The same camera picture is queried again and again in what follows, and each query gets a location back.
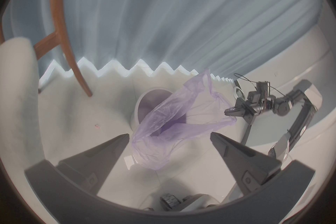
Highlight white cushioned wooden chair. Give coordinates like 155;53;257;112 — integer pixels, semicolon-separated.
0;0;93;166

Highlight black cable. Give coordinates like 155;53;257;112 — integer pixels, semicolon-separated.
234;73;286;97

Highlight pale blue curtain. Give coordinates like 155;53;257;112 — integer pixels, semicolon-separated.
5;0;323;82

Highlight purple plastic bag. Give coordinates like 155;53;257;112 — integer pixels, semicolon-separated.
131;69;237;171

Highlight white trash bin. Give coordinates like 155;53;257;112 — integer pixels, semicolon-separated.
130;86;175;134

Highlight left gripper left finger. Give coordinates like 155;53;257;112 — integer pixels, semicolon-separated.
58;134;130;196

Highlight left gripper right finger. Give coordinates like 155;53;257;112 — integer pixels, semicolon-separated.
211;132;282;196

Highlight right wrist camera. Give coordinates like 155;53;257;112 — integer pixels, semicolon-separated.
247;90;261;103

